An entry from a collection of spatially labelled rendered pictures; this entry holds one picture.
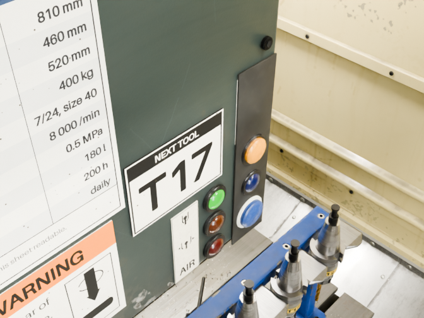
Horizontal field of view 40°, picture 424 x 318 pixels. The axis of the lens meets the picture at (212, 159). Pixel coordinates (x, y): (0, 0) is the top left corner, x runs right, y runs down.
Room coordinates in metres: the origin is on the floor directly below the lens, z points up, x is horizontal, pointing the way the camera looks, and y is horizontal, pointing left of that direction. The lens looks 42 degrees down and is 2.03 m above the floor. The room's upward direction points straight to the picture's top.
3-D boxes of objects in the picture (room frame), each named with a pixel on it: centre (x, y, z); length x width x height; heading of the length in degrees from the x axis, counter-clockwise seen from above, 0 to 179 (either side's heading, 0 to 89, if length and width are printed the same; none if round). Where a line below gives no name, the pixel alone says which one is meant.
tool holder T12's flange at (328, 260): (0.68, -0.21, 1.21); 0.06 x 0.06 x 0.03
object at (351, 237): (0.72, -0.25, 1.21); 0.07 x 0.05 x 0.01; 46
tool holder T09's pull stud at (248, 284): (0.52, -0.06, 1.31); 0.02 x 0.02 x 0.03
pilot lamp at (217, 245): (0.35, 0.00, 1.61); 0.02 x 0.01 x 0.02; 136
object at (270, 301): (0.56, -0.09, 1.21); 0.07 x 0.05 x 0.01; 46
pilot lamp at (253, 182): (0.39, -0.04, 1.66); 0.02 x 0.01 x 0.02; 136
